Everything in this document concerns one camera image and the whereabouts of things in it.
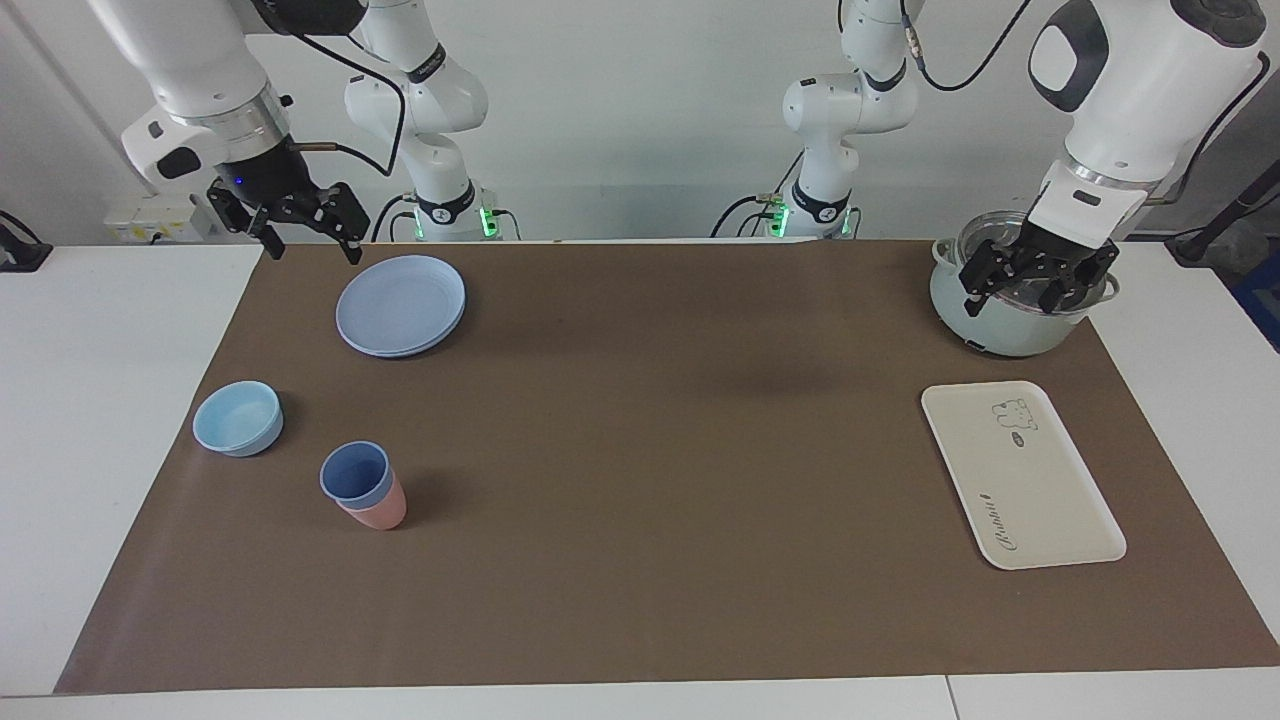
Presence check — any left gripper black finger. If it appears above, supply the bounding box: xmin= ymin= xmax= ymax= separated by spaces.
xmin=1039 ymin=244 xmax=1120 ymax=317
xmin=957 ymin=237 xmax=1017 ymax=302

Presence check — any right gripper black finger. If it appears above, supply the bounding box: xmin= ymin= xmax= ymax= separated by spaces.
xmin=317 ymin=183 xmax=372 ymax=267
xmin=207 ymin=183 xmax=287 ymax=262

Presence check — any blue ribbed plastic cup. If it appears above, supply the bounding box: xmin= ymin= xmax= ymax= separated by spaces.
xmin=319 ymin=440 xmax=394 ymax=511

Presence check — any pink plastic cup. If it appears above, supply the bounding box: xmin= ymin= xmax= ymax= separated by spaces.
xmin=335 ymin=470 xmax=408 ymax=532

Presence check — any cream rabbit print tray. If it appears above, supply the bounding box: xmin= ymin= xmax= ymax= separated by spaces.
xmin=920 ymin=380 xmax=1128 ymax=571

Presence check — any blue plastic plate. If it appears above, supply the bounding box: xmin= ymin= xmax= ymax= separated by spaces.
xmin=335 ymin=255 xmax=467 ymax=359

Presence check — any black stand pole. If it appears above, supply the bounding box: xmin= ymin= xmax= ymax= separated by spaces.
xmin=1165 ymin=160 xmax=1280 ymax=267

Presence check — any blue box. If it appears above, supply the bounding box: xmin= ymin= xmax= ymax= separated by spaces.
xmin=1230 ymin=250 xmax=1280 ymax=353

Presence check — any light blue plastic bowl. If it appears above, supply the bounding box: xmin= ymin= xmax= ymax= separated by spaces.
xmin=192 ymin=380 xmax=285 ymax=458

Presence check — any black table clamp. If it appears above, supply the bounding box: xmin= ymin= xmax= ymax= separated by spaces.
xmin=0 ymin=210 xmax=53 ymax=273

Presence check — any brown table mat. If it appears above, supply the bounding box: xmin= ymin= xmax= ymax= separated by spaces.
xmin=52 ymin=238 xmax=1280 ymax=696

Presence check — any black base cable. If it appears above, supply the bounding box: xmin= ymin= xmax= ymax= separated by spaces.
xmin=710 ymin=150 xmax=807 ymax=239
xmin=370 ymin=190 xmax=417 ymax=242

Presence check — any white wall power strip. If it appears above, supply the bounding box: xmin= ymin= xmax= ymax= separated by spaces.
xmin=103 ymin=195 xmax=219 ymax=244

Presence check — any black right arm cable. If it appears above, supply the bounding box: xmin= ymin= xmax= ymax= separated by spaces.
xmin=285 ymin=30 xmax=409 ymax=179

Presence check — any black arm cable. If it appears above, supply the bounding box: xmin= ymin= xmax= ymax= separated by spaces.
xmin=285 ymin=30 xmax=409 ymax=179
xmin=900 ymin=0 xmax=1271 ymax=206

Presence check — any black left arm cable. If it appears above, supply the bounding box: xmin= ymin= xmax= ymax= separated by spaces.
xmin=900 ymin=0 xmax=1271 ymax=206

